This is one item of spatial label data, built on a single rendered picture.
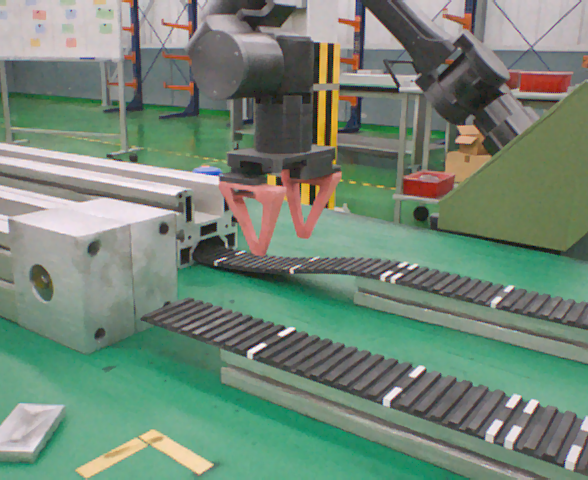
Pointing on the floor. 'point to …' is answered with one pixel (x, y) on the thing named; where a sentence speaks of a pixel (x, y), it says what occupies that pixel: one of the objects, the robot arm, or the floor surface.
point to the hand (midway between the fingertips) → (282, 238)
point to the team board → (59, 47)
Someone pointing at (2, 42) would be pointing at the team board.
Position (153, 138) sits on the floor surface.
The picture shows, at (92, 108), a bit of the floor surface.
